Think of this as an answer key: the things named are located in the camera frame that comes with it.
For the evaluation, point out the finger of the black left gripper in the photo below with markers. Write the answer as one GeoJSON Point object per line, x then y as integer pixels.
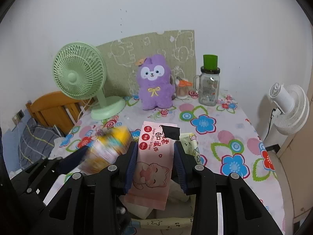
{"type": "Point", "coordinates": [32, 185]}

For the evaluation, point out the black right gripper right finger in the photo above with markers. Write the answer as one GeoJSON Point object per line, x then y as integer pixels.
{"type": "Point", "coordinates": [219, 195]}

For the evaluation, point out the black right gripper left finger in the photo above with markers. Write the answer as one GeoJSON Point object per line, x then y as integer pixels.
{"type": "Point", "coordinates": [90, 204]}

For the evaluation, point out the colourful cartoon tissue pack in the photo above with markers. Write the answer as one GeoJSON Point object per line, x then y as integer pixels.
{"type": "Point", "coordinates": [105, 150]}

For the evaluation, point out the pink wet wipes pack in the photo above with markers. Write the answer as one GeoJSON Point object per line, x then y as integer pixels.
{"type": "Point", "coordinates": [152, 175]}

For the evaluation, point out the white beige sock bundle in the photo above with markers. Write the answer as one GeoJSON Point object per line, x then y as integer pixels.
{"type": "Point", "coordinates": [178, 205]}

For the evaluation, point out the grey plaid pillow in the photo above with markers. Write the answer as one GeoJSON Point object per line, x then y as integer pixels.
{"type": "Point", "coordinates": [36, 142]}

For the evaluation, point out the yellow cartoon storage box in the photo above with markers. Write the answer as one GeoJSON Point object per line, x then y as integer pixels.
{"type": "Point", "coordinates": [160, 225]}

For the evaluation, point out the floral tablecloth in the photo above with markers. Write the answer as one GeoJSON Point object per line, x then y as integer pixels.
{"type": "Point", "coordinates": [221, 138]}

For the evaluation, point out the green desk fan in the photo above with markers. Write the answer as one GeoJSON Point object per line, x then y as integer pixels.
{"type": "Point", "coordinates": [80, 72]}

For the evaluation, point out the white floor fan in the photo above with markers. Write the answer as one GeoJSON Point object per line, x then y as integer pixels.
{"type": "Point", "coordinates": [291, 108]}

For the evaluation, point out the glass mug jar green lid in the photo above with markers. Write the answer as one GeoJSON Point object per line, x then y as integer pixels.
{"type": "Point", "coordinates": [207, 83]}

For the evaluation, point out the purple plush toy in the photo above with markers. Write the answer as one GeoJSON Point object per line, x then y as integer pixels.
{"type": "Point", "coordinates": [155, 88]}

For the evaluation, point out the cotton swab container orange lid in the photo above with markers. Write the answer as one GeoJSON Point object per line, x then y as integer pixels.
{"type": "Point", "coordinates": [182, 87]}

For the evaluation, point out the green cartoon cardboard panel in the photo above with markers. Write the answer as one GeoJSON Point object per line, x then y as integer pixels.
{"type": "Point", "coordinates": [122, 56]}

